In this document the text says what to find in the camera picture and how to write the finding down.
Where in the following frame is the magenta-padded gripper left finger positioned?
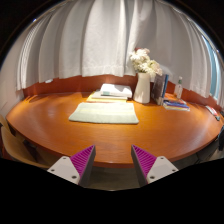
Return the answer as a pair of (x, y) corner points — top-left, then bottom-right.
(47, 144), (97, 188)

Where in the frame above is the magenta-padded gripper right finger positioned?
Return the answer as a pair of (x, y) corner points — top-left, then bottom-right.
(130, 144), (180, 188)

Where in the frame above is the pale green towel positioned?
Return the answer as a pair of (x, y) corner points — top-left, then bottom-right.
(68, 101), (140, 125)

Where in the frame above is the wooden chair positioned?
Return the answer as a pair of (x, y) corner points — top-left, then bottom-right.
(0, 114), (52, 170)

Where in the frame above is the blue flat book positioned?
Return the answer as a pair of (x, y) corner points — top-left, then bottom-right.
(162, 99), (191, 112)

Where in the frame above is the dark chair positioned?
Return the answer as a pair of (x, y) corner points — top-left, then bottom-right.
(217, 124), (224, 152)

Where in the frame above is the orange flat book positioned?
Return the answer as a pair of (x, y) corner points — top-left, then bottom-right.
(164, 94), (188, 104)

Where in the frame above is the yellow flat book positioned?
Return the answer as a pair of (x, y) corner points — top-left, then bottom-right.
(85, 93), (129, 104)

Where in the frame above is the grey book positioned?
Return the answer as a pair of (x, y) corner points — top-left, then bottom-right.
(91, 90), (129, 101)

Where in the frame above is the white ceramic vase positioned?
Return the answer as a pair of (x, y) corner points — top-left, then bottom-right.
(132, 72), (152, 105)

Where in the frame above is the dark upright book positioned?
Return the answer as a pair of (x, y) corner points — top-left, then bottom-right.
(150, 73), (167, 106)

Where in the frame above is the clear plastic bottle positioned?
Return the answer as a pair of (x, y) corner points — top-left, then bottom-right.
(173, 76), (184, 100)

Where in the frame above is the blue upright book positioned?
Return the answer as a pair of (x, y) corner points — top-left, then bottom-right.
(161, 73), (170, 101)

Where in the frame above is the white flower bouquet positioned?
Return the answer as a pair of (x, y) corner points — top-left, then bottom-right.
(128, 47), (164, 80)

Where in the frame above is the white curtain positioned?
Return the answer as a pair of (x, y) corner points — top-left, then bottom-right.
(15, 0), (224, 103)

